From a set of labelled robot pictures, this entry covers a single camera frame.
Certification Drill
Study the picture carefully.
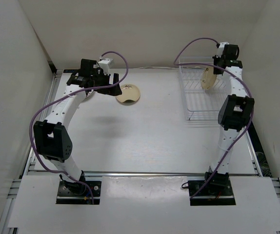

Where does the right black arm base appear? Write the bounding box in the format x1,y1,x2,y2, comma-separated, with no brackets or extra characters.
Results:
181,178,236,206

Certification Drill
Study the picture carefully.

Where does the white front board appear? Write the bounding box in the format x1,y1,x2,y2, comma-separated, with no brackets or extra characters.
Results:
9,175,280,234

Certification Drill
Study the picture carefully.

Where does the orange sunburst pattern plate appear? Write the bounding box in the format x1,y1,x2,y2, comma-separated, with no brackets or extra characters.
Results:
84,90,94,100

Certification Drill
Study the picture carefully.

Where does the yellow rimmed plate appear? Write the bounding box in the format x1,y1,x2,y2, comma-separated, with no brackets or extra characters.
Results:
116,84,140,105

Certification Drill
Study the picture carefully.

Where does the aluminium frame rail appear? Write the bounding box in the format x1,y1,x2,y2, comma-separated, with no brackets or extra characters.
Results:
81,170,262,177

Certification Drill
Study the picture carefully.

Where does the purple cable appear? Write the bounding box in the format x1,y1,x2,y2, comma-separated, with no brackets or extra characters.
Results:
174,38,254,201
29,51,130,204

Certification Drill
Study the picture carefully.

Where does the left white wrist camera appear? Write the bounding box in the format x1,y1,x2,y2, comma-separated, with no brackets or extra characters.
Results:
98,57,113,75

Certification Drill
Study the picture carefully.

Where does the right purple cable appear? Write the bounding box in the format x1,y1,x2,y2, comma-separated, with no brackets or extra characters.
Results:
174,38,254,201

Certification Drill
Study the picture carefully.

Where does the white wire dish rack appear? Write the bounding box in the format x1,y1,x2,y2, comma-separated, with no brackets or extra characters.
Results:
178,56,227,122

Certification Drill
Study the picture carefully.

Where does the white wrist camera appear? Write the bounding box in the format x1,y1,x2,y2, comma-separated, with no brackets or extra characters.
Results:
98,57,113,75
216,42,229,58

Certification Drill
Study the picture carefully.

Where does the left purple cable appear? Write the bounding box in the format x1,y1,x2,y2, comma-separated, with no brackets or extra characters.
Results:
29,51,130,204

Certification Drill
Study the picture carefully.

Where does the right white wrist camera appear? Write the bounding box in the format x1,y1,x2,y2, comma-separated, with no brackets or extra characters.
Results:
216,42,229,58

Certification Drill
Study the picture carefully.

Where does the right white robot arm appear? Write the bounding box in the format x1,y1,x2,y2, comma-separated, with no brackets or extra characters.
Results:
203,42,255,195

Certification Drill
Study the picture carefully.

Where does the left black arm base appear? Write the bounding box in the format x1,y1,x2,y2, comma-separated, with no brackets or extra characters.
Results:
56,180,102,205

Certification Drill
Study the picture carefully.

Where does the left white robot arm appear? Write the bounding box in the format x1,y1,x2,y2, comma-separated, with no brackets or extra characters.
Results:
33,58,122,195

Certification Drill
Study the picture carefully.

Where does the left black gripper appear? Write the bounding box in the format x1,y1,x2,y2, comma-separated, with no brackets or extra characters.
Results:
91,70,122,97

